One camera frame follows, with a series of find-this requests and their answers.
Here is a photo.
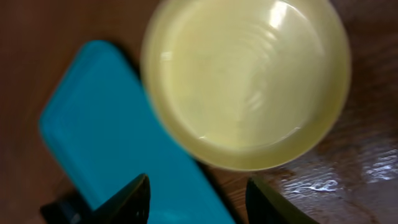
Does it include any teal plastic tray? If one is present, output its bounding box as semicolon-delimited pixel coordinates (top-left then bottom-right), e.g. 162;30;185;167
39;40;234;223

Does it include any yellow-rimmed plate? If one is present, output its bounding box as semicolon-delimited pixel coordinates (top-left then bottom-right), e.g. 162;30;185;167
141;0;351;170

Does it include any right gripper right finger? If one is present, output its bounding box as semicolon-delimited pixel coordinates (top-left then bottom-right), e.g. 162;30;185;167
245;177;318;224

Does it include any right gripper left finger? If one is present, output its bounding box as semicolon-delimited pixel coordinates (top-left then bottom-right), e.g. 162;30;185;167
40;174;150;224

